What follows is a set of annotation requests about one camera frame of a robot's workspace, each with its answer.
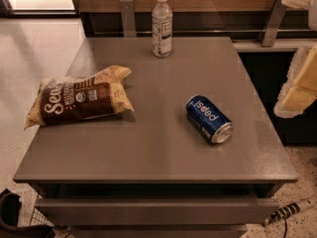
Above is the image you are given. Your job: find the blue pepsi can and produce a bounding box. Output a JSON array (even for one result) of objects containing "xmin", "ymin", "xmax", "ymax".
[{"xmin": 186, "ymin": 95, "xmax": 233, "ymax": 144}]

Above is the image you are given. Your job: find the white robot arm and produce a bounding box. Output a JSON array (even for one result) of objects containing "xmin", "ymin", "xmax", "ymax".
[{"xmin": 273, "ymin": 0, "xmax": 317, "ymax": 118}]

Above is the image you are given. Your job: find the clear plastic water bottle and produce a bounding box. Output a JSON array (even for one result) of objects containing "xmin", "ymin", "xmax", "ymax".
[{"xmin": 152, "ymin": 0, "xmax": 172, "ymax": 58}]

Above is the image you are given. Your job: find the grey cabinet with drawers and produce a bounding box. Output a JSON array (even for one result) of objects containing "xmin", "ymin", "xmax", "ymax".
[{"xmin": 15, "ymin": 38, "xmax": 297, "ymax": 238}]

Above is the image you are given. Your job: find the brown and yellow chip bag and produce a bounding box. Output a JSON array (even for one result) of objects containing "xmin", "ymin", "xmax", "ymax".
[{"xmin": 25, "ymin": 65, "xmax": 134, "ymax": 128}]

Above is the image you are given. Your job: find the right metal bracket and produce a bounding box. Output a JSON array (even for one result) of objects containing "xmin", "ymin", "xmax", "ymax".
[{"xmin": 262, "ymin": 0, "xmax": 286, "ymax": 48}]

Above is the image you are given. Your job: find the metal bracket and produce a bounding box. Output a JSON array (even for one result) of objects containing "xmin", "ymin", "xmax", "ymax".
[
  {"xmin": 120, "ymin": 0, "xmax": 137, "ymax": 38},
  {"xmin": 262, "ymin": 0, "xmax": 286, "ymax": 48}
]

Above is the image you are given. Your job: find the left metal bracket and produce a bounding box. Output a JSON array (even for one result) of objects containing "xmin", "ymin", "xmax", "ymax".
[{"xmin": 120, "ymin": 0, "xmax": 137, "ymax": 38}]

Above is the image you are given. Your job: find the wire mesh basket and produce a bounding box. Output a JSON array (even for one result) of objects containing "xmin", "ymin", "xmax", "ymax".
[{"xmin": 29, "ymin": 206, "xmax": 53, "ymax": 227}]

